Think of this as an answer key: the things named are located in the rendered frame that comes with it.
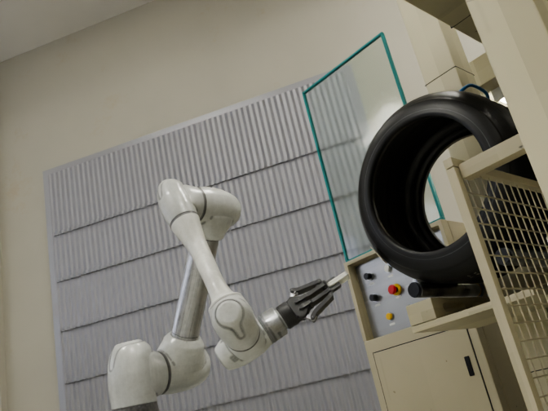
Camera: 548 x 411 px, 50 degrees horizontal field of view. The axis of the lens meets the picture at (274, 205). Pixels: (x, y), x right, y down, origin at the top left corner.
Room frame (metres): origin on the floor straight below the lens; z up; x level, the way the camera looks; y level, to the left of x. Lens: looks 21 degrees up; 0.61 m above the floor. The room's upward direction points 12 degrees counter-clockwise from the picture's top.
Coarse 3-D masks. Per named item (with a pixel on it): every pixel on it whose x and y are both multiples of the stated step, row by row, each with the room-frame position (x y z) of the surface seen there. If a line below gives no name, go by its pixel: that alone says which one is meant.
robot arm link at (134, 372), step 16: (112, 352) 2.04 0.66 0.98; (128, 352) 2.00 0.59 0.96; (144, 352) 2.03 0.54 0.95; (112, 368) 2.01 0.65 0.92; (128, 368) 1.99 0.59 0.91; (144, 368) 2.02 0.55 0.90; (160, 368) 2.07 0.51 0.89; (112, 384) 2.01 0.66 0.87; (128, 384) 2.00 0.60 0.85; (144, 384) 2.02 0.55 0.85; (160, 384) 2.08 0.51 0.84; (112, 400) 2.03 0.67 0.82; (128, 400) 2.00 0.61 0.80; (144, 400) 2.02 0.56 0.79
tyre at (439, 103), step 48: (432, 96) 1.52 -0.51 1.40; (480, 96) 1.46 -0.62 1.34; (384, 144) 1.64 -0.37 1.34; (432, 144) 1.81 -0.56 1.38; (480, 144) 1.44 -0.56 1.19; (384, 192) 1.86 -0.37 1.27; (528, 192) 1.44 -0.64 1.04; (384, 240) 1.70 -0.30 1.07; (432, 240) 1.89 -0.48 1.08; (528, 240) 1.56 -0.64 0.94
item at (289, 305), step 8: (296, 296) 1.73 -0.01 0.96; (280, 304) 1.72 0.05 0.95; (288, 304) 1.70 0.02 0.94; (296, 304) 1.72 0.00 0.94; (280, 312) 1.69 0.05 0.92; (288, 312) 1.69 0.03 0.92; (296, 312) 1.71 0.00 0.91; (304, 312) 1.71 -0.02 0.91; (288, 320) 1.70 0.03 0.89; (296, 320) 1.71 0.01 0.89; (288, 328) 1.73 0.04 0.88
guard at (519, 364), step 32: (448, 160) 0.99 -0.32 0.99; (512, 192) 1.16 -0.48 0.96; (512, 224) 1.12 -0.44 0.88; (480, 256) 0.99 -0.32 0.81; (512, 256) 1.08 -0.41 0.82; (544, 256) 1.18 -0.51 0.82; (512, 288) 1.04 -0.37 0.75; (544, 288) 1.14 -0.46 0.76; (512, 320) 1.00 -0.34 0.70; (544, 320) 1.10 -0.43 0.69; (512, 352) 1.00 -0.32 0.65; (544, 352) 1.08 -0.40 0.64
